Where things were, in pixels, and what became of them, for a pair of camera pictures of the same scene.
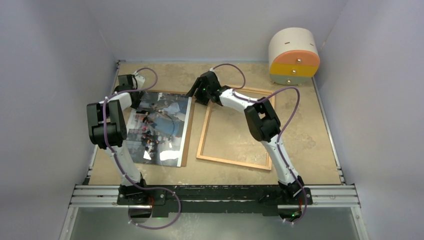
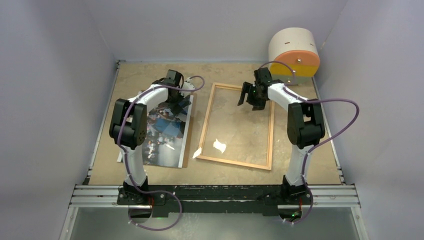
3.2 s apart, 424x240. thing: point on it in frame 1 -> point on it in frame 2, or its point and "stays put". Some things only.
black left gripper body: [140, 95] -> [178, 96]
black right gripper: [198, 96] -> [247, 88]
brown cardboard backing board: [184, 152] stays put
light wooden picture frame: [251, 92] stays put
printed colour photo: [156, 130] stays put
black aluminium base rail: [216, 199] stays put
